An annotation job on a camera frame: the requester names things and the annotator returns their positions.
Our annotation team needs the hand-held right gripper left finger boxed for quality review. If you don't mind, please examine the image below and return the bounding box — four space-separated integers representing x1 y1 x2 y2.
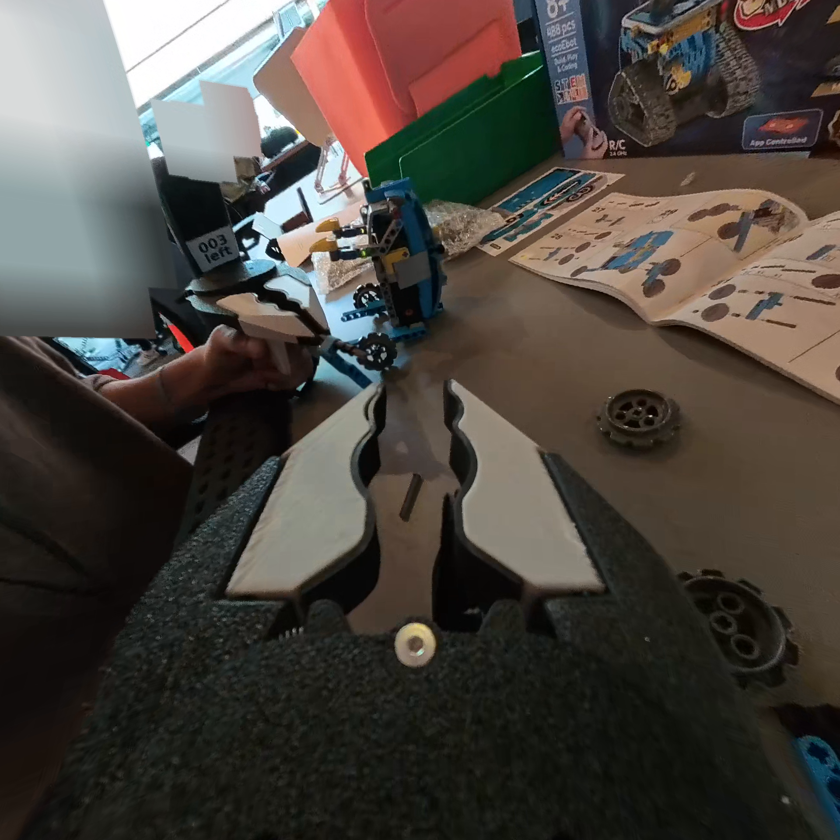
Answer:
224 381 388 621

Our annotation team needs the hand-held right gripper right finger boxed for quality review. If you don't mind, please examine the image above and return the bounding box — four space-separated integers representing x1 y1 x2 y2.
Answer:
434 378 606 632

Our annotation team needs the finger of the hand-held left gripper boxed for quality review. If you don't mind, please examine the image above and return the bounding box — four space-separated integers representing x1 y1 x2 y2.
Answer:
258 274 330 336
215 293 326 342

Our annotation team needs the blue toy brick beam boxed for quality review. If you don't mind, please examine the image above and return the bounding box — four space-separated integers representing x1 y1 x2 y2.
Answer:
315 351 371 392

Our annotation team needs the person's left forearm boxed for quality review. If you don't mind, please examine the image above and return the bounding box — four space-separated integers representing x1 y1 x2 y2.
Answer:
98 348 214 424

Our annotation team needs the grey desk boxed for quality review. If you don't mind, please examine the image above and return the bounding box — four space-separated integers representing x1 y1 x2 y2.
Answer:
262 154 840 840

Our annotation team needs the person's left hand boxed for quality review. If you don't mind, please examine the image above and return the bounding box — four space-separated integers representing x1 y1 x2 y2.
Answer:
197 325 316 396

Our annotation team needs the brown paper sheet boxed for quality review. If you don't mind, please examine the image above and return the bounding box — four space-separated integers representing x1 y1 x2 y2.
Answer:
279 203 368 266

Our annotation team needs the black perforated panel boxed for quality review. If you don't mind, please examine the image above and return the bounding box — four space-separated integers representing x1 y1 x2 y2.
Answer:
177 390 293 539

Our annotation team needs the blue grey toy brick robot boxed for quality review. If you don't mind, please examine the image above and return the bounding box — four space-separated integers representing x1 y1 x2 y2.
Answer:
314 177 450 373

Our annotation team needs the wooden board stand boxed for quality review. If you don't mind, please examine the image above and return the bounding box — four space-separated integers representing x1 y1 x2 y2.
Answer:
252 26 368 204

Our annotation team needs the grey toy gear wheel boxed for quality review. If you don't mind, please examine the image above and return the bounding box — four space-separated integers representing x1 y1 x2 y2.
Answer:
596 388 681 450
676 567 802 690

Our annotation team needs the crumpled bubble wrap bag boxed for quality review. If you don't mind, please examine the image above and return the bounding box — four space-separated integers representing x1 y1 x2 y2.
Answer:
423 200 506 258

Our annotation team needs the orange felt bag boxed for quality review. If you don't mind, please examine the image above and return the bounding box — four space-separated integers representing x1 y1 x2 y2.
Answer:
290 0 522 178

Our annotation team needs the green storage bin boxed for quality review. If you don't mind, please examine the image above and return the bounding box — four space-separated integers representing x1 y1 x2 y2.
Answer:
364 51 564 206

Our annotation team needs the person's brown clothing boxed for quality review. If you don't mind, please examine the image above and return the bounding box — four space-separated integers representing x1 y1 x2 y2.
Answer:
0 335 198 840

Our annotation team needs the blue printed leaflet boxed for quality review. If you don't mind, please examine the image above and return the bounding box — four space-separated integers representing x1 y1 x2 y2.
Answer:
478 167 626 257

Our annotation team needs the open instruction booklet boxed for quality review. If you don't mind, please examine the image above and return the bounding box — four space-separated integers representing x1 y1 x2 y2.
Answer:
508 189 840 403

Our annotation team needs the pile of toy brick pieces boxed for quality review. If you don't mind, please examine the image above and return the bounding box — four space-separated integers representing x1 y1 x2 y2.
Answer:
774 702 840 818

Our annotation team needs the toy robot kit box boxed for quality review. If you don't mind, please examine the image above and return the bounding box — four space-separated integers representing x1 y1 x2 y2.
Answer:
533 0 840 160

